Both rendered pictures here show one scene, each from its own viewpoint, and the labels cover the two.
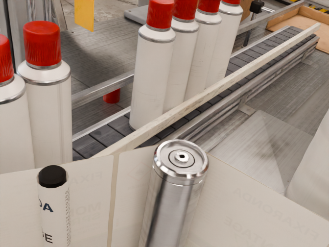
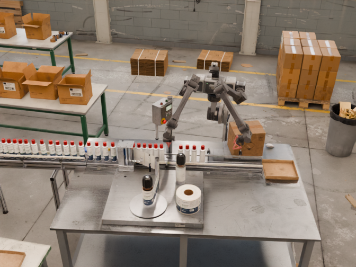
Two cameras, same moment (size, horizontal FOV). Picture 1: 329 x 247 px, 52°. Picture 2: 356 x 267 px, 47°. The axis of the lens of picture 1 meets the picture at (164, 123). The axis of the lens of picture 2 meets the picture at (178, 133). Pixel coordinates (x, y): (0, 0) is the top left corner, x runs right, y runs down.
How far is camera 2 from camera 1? 3.46 m
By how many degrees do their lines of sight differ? 49
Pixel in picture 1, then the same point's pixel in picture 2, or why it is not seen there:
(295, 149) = (195, 177)
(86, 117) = not seen: hidden behind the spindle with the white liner
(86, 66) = not seen: hidden behind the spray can
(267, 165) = (187, 176)
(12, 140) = (155, 153)
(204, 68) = (193, 158)
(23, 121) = (156, 152)
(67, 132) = (162, 156)
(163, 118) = not seen: hidden behind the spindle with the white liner
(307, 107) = (223, 179)
